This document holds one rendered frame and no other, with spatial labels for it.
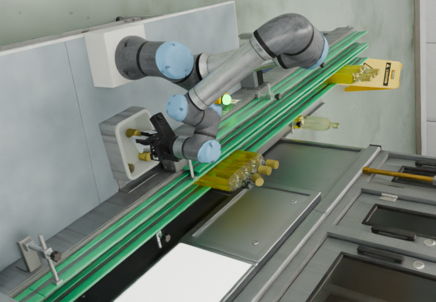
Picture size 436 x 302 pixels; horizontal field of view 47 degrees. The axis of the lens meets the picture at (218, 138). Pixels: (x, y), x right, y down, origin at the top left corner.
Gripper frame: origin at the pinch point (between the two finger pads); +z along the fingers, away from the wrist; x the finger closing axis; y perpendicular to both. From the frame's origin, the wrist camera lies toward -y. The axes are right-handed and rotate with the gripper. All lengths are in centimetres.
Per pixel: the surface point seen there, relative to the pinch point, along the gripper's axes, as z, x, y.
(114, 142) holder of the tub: 2.6, -8.3, -0.3
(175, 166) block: -4.6, 11.3, 17.8
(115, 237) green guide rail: -11.6, -28.1, 23.1
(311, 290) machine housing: -67, -3, 43
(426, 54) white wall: 68, 613, 143
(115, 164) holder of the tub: 5.4, -8.0, 9.2
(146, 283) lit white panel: -20, -27, 40
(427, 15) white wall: 67, 611, 87
